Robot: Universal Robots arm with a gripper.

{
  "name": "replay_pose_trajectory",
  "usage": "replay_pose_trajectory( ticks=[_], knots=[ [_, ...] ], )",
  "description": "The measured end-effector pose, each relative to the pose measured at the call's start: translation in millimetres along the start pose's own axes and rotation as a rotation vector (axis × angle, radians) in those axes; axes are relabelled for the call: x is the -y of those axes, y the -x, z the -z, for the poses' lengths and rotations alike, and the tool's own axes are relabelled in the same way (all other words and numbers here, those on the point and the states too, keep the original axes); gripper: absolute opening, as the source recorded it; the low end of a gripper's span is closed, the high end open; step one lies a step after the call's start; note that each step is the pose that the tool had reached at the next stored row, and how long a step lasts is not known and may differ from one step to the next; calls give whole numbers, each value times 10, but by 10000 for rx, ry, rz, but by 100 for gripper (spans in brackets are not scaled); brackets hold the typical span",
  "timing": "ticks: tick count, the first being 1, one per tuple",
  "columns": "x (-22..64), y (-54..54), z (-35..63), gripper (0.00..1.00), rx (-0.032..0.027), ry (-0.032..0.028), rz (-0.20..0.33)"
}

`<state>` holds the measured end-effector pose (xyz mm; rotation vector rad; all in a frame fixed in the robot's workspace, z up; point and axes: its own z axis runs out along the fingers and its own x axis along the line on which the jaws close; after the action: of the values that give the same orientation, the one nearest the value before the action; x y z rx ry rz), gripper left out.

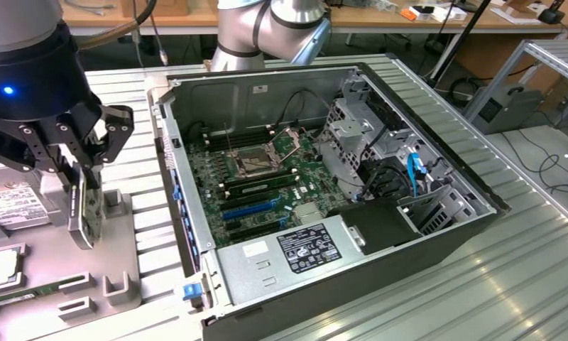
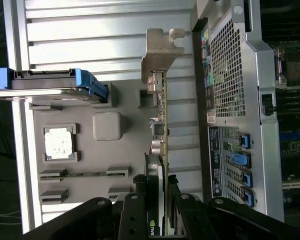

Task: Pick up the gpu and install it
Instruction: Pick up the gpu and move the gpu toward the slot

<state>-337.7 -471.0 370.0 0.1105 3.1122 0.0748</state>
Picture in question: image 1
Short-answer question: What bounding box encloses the black wire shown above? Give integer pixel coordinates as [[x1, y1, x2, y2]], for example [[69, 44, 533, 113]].
[[358, 161, 416, 204], [272, 90, 334, 131]]

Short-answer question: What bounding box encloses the metal drive cage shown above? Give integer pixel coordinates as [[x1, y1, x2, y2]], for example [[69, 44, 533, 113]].
[[318, 97, 408, 185]]

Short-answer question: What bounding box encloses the grey parts rack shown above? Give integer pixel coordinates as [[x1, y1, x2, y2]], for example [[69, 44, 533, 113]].
[[0, 156, 145, 341]]

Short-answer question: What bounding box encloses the black RAM slot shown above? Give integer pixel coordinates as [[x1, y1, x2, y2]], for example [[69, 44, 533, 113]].
[[220, 168, 296, 186], [208, 138, 269, 151], [206, 133, 273, 146], [202, 124, 272, 138], [222, 171, 298, 190], [204, 129, 272, 142]]

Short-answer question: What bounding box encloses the metal disk bay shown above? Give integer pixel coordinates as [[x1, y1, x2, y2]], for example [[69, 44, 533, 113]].
[[396, 184, 496, 237]]

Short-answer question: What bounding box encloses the black plastic shroud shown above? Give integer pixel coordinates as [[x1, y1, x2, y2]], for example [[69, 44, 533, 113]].
[[328, 197, 425, 255]]

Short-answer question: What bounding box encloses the long black expansion slot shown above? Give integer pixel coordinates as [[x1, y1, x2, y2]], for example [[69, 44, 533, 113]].
[[229, 225, 278, 242], [218, 196, 276, 211]]

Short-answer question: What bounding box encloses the CPU socket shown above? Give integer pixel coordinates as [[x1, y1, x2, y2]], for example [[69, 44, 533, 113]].
[[230, 147, 285, 178]]

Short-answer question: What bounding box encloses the blue case latch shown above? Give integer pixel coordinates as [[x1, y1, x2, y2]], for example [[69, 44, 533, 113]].
[[180, 283, 204, 303]]

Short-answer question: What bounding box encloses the thin metal locking lever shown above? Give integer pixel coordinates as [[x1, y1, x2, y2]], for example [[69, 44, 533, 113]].
[[222, 121, 233, 159]]

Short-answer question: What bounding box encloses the grey machine with handle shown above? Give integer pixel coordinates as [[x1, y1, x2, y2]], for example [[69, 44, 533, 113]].
[[474, 85, 559, 135]]

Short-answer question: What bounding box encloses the wooden desk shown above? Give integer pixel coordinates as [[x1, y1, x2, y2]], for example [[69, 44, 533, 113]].
[[63, 0, 568, 36]]

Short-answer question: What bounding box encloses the hard disk with label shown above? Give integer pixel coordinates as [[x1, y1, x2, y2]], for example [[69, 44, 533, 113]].
[[0, 177, 53, 228]]

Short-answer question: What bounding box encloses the green graphics card black fan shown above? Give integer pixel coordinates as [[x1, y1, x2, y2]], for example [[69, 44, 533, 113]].
[[65, 161, 109, 250]]

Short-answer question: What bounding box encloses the green motherboard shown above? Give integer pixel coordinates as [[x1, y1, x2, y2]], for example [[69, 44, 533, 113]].
[[184, 126, 356, 249]]

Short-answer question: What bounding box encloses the black open PC case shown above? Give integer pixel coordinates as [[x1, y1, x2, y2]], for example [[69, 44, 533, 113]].
[[144, 62, 510, 341]]

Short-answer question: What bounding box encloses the green RAM stick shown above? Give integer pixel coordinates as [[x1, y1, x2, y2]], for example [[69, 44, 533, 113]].
[[226, 176, 298, 197], [0, 282, 59, 306]]

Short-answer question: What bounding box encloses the blue expansion slot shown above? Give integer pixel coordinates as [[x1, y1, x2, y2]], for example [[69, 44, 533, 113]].
[[221, 207, 280, 220]]

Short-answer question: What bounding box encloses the grey power supply unit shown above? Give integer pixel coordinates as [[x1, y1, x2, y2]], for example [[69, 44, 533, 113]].
[[216, 215, 366, 307]]

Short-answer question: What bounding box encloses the orange and white box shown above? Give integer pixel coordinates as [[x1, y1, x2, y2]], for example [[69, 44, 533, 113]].
[[400, 5, 437, 22]]

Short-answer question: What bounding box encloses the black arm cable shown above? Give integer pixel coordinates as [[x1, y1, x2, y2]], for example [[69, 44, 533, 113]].
[[74, 0, 158, 53]]

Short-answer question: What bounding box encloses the silver chipset heatsink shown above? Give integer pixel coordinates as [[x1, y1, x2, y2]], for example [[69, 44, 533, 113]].
[[292, 204, 324, 224]]

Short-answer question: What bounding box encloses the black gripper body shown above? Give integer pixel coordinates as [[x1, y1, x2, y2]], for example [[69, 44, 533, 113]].
[[0, 23, 102, 143]]

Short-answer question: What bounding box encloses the black desk device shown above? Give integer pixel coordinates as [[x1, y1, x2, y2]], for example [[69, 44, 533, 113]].
[[534, 0, 568, 25]]

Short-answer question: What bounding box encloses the black stand pole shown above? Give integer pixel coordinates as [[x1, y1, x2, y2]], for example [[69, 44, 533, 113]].
[[426, 0, 494, 82]]

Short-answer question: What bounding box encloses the blue wire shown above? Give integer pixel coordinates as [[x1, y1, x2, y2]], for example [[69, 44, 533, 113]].
[[406, 151, 429, 198]]

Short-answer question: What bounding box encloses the aluminium profile frame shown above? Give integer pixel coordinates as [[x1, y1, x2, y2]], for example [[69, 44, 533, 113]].
[[461, 38, 568, 138]]

